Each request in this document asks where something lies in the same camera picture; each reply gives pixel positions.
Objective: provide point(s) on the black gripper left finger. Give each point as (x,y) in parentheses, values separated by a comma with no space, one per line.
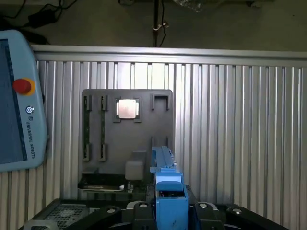
(140,215)

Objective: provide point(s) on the RAM stick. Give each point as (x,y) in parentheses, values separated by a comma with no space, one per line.
(103,127)

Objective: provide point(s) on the light blue teach pendant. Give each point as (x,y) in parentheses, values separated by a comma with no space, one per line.
(14,107)

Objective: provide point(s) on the black graphics card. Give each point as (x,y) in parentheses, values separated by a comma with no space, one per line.
(100,183)

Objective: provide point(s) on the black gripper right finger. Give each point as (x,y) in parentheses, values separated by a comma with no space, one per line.
(204,215)

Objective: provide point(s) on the dark vertical pole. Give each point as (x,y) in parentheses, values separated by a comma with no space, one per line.
(156,14)

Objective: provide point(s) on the black power adapter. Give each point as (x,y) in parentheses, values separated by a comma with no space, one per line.
(38,17)

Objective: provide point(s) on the aluminium table edge rail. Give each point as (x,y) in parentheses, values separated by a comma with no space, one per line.
(168,55)

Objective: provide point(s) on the silver CPU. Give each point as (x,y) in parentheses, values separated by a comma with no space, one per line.
(127,108)

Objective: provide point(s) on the dark grey parts rack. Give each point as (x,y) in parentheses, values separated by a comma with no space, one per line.
(134,136)

